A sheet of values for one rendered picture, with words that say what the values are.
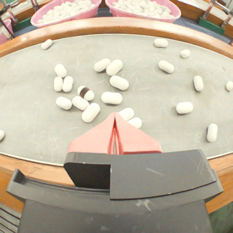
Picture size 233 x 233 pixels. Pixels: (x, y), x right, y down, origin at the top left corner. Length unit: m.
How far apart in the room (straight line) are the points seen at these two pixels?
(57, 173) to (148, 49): 0.31
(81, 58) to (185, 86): 0.23
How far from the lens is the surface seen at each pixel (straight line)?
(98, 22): 0.34
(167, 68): 0.26
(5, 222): 0.57
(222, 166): 0.28
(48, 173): 0.22
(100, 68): 0.23
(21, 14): 0.78
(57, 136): 0.22
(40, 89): 0.27
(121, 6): 0.48
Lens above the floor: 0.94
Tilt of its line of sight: 76 degrees down
